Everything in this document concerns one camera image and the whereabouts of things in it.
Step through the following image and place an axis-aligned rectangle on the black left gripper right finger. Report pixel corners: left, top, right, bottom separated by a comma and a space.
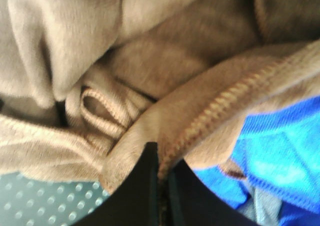
167, 160, 257, 226

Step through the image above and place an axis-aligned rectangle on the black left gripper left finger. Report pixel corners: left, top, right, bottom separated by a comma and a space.
87, 141, 161, 226

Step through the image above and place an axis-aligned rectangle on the white perforated plastic basket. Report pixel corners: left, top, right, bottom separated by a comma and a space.
0, 173, 109, 226

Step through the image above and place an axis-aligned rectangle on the brown towel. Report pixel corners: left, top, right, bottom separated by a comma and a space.
0, 0, 320, 192

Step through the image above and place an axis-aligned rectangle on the blue towel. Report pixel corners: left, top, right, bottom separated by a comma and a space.
195, 97, 320, 226

